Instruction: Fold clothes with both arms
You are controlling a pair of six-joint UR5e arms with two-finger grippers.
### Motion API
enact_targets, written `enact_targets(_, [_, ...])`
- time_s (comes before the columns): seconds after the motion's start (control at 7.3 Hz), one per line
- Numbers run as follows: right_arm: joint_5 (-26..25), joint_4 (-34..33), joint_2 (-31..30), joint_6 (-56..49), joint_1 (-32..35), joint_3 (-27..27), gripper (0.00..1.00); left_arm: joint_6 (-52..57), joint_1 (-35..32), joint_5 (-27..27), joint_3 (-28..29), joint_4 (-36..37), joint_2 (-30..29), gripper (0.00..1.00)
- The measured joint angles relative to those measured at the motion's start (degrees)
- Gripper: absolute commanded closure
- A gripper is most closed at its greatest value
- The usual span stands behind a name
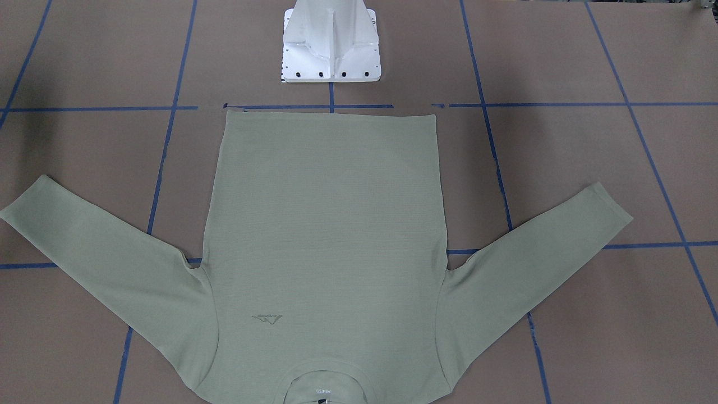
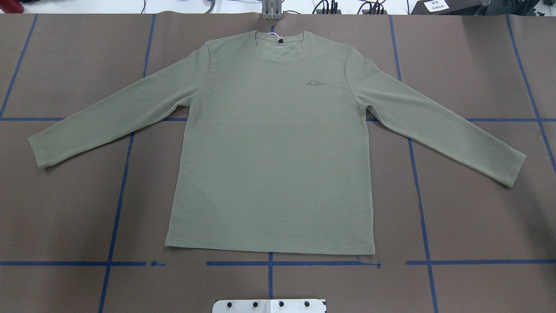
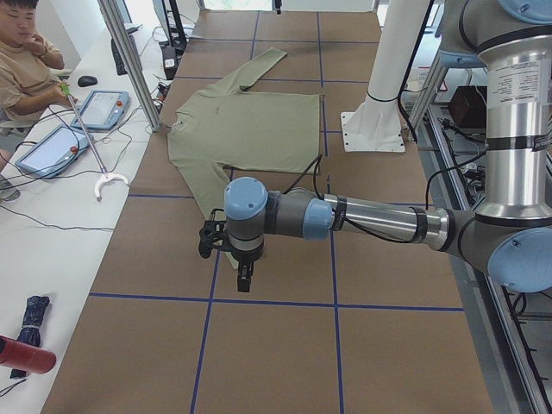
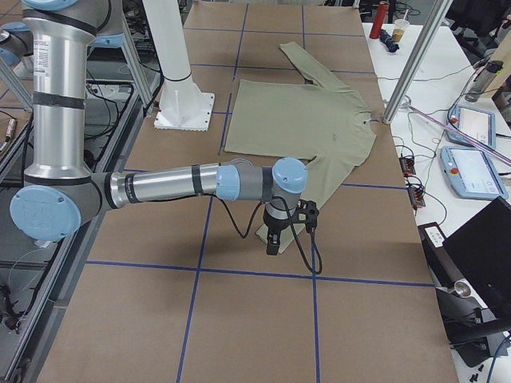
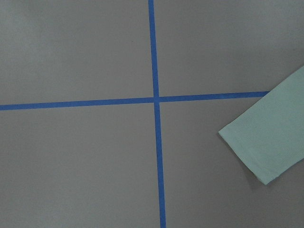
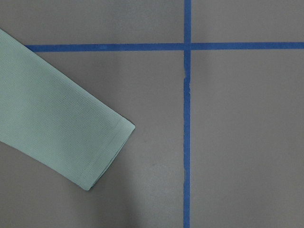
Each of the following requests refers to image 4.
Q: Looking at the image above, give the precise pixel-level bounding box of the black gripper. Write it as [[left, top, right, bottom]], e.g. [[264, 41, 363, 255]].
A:
[[263, 207, 288, 255]]

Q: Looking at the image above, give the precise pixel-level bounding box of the olive green long-sleeve shirt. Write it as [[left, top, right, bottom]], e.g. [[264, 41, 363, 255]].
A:
[[224, 41, 378, 254]]

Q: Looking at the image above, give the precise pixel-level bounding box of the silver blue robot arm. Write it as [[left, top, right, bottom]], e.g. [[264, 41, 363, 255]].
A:
[[10, 1, 309, 255]]

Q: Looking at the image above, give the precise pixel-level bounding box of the third robot arm in background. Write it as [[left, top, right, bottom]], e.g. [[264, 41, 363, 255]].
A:
[[1, 22, 34, 79]]

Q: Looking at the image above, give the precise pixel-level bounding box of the black box with white label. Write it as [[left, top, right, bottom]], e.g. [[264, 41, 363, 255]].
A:
[[418, 222, 464, 289]]

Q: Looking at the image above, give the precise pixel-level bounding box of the near blue teach pendant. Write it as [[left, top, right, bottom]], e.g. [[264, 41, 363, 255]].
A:
[[440, 147, 509, 201]]

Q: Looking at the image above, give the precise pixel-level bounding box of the blue teach pendant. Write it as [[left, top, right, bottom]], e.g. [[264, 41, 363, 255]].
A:
[[447, 105, 496, 148], [440, 147, 509, 201]]

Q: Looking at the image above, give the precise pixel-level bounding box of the reacher grabber stick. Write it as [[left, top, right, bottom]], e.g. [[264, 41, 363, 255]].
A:
[[400, 102, 511, 166]]

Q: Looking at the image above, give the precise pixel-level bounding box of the folded navy blue umbrella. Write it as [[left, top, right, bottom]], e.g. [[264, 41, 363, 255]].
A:
[[379, 29, 399, 53]]

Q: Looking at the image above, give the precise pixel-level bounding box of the far blue teach pendant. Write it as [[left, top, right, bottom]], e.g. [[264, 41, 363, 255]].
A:
[[447, 105, 496, 148]]

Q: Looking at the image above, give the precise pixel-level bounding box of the iced coffee plastic cup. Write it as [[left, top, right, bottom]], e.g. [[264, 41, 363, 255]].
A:
[[392, 10, 410, 43]]

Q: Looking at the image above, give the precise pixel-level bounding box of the red cylindrical bottle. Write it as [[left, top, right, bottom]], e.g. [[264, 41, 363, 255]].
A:
[[369, 1, 390, 39]]

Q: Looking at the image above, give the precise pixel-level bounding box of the clear water bottle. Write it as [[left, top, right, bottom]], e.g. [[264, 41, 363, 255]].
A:
[[465, 60, 504, 102]]

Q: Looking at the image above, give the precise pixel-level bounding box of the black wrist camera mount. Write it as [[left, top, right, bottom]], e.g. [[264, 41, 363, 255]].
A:
[[291, 199, 319, 235]]

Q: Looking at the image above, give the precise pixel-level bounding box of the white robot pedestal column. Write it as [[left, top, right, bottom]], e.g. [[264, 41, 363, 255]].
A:
[[143, 0, 215, 131]]

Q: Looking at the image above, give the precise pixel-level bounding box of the aluminium frame post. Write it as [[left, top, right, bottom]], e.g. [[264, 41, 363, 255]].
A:
[[382, 0, 453, 124]]

